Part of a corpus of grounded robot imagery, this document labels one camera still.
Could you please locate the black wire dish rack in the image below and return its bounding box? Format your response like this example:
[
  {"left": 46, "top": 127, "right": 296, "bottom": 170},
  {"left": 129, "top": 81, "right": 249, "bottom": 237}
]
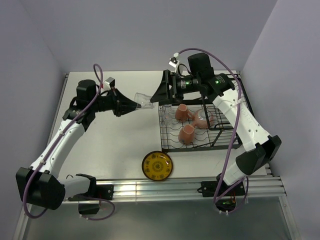
[{"left": 158, "top": 74, "right": 258, "bottom": 153}]

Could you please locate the pink mug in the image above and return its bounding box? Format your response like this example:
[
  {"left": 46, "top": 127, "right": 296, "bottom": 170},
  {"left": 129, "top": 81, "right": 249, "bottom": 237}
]
[
  {"left": 178, "top": 124, "right": 195, "bottom": 145},
  {"left": 175, "top": 103, "right": 194, "bottom": 122}
]

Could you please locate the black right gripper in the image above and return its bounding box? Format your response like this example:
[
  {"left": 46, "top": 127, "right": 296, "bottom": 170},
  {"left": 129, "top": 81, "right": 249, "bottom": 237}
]
[{"left": 150, "top": 69, "right": 201, "bottom": 105}]

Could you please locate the red floral patterned bowl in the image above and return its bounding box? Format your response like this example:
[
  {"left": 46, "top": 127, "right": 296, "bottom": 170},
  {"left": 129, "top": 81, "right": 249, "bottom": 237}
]
[{"left": 191, "top": 108, "right": 214, "bottom": 129}]

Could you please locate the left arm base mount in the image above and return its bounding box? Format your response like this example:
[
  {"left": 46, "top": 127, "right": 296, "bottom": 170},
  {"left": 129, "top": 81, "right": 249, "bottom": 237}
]
[{"left": 67, "top": 184, "right": 116, "bottom": 221}]

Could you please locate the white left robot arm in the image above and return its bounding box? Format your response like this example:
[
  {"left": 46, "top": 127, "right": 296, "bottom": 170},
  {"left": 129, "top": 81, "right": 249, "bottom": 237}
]
[{"left": 15, "top": 77, "right": 141, "bottom": 210}]

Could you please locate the yellow patterned plate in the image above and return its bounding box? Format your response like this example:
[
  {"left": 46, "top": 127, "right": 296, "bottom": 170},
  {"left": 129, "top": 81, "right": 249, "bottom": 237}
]
[{"left": 141, "top": 151, "right": 174, "bottom": 182}]

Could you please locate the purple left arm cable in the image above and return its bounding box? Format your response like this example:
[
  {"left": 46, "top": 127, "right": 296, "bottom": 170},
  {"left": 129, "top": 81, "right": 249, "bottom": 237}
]
[{"left": 22, "top": 63, "right": 116, "bottom": 222}]

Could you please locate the clear shot glass front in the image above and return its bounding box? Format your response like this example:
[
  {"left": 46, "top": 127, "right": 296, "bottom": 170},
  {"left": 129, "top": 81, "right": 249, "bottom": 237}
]
[{"left": 134, "top": 92, "right": 155, "bottom": 110}]

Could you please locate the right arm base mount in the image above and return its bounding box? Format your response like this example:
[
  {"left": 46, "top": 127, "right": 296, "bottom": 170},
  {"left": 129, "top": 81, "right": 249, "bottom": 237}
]
[{"left": 197, "top": 180, "right": 246, "bottom": 212}]

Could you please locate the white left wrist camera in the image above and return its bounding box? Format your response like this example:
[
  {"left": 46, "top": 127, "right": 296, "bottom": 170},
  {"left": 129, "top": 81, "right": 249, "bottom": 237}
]
[{"left": 103, "top": 77, "right": 116, "bottom": 91}]

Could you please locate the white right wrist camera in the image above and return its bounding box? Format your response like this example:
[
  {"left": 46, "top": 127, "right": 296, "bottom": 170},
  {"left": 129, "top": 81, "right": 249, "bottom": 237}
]
[{"left": 168, "top": 52, "right": 180, "bottom": 70}]

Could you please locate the aluminium rail frame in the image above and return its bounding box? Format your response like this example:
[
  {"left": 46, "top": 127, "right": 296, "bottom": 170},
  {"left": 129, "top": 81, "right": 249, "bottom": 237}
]
[{"left": 13, "top": 172, "right": 301, "bottom": 240}]

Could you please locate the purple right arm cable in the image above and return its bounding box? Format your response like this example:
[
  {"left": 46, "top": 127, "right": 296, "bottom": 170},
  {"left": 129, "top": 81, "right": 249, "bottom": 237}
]
[{"left": 179, "top": 47, "right": 250, "bottom": 215}]

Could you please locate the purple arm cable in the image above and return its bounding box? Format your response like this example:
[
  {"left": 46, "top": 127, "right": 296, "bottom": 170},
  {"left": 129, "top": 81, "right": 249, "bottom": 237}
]
[
  {"left": 179, "top": 47, "right": 250, "bottom": 215},
  {"left": 22, "top": 63, "right": 116, "bottom": 222}
]

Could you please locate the clear shot glass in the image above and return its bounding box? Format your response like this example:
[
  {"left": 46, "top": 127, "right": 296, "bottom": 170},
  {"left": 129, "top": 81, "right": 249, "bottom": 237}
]
[
  {"left": 134, "top": 92, "right": 155, "bottom": 110},
  {"left": 161, "top": 112, "right": 173, "bottom": 127},
  {"left": 160, "top": 104, "right": 172, "bottom": 114}
]

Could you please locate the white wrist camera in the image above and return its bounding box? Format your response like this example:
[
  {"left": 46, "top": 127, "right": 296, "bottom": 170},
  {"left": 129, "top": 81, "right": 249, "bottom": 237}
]
[
  {"left": 103, "top": 77, "right": 116, "bottom": 91},
  {"left": 168, "top": 52, "right": 180, "bottom": 70}
]

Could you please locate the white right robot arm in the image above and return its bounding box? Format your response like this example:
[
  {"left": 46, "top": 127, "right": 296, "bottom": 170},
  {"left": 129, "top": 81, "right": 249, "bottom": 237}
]
[{"left": 151, "top": 49, "right": 282, "bottom": 195}]

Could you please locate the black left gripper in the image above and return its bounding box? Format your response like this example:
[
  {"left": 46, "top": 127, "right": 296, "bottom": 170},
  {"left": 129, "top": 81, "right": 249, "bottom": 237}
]
[{"left": 89, "top": 86, "right": 141, "bottom": 117}]

